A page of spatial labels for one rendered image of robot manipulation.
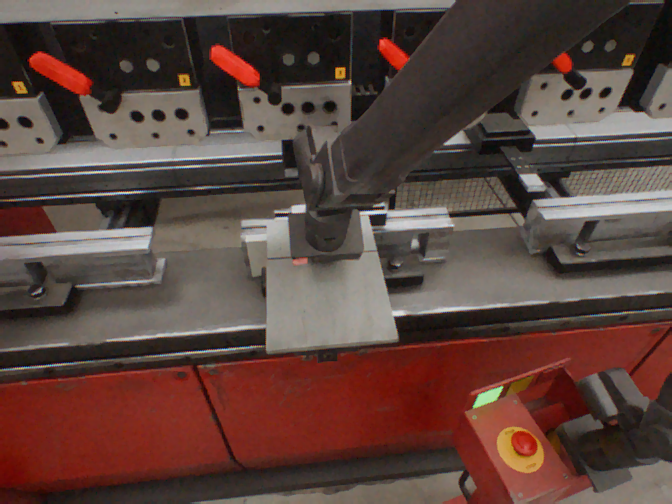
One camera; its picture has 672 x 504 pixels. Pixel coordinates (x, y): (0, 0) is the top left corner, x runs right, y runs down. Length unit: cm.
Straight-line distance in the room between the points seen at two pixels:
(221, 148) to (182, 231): 139
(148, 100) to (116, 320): 40
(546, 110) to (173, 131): 54
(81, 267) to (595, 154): 113
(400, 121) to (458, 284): 57
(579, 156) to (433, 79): 94
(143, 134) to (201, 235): 168
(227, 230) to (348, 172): 194
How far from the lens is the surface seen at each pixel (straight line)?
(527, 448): 81
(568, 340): 105
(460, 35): 29
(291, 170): 74
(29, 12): 66
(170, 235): 239
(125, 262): 88
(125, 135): 69
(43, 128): 72
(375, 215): 80
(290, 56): 62
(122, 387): 99
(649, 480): 188
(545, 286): 93
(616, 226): 103
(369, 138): 38
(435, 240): 86
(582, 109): 78
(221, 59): 58
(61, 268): 93
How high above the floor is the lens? 151
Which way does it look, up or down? 45 degrees down
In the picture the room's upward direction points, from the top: straight up
